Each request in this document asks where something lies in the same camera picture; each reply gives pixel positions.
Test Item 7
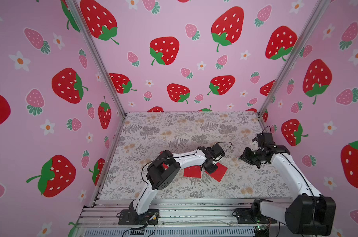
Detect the red envelope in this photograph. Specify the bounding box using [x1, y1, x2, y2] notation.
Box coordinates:
[184, 166, 202, 178]
[205, 163, 228, 182]
[162, 163, 169, 170]

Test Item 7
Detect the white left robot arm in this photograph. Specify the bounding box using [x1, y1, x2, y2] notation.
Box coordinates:
[117, 144, 225, 226]

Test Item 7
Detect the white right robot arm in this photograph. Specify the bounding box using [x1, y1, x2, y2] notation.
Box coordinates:
[239, 132, 336, 236]

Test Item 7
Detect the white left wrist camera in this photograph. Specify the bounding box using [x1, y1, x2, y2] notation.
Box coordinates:
[209, 143, 225, 163]

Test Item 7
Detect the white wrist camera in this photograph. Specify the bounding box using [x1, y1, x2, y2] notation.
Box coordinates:
[251, 132, 276, 151]
[209, 143, 225, 163]

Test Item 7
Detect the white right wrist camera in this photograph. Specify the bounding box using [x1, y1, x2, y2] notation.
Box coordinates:
[251, 132, 276, 151]

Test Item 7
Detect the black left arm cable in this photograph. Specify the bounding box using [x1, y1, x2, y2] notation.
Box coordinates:
[217, 141, 233, 155]

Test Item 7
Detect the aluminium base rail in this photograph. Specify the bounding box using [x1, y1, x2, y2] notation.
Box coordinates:
[74, 198, 289, 237]

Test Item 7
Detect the aluminium left rear frame post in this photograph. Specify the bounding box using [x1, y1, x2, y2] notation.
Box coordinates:
[66, 0, 127, 119]

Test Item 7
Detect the aluminium frame post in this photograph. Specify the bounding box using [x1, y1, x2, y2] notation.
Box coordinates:
[66, 0, 127, 119]
[258, 0, 330, 119]

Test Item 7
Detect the aluminium right rear frame post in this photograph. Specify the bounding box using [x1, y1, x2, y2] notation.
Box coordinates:
[258, 0, 330, 119]

